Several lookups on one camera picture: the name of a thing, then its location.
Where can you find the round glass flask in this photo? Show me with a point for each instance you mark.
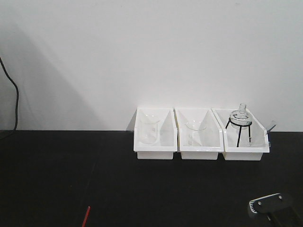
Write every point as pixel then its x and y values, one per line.
pixel 241 117

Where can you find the red plastic spoon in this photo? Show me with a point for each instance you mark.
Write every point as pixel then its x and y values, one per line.
pixel 86 217

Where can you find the black tripod stand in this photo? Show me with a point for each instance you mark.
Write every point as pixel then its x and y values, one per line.
pixel 239 132

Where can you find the white right storage bin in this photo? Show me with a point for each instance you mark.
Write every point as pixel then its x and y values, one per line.
pixel 246 151

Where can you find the white left storage bin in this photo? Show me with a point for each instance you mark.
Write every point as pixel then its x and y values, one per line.
pixel 166 144

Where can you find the white middle storage bin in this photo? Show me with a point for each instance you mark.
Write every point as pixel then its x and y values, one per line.
pixel 211 137

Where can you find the glass in middle bin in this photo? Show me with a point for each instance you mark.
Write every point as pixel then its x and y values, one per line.
pixel 194 130

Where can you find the white storage bin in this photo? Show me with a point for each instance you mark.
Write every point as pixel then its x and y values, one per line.
pixel 211 137
pixel 246 151
pixel 166 144

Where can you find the beaker in left bin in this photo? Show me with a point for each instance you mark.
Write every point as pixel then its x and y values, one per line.
pixel 148 133

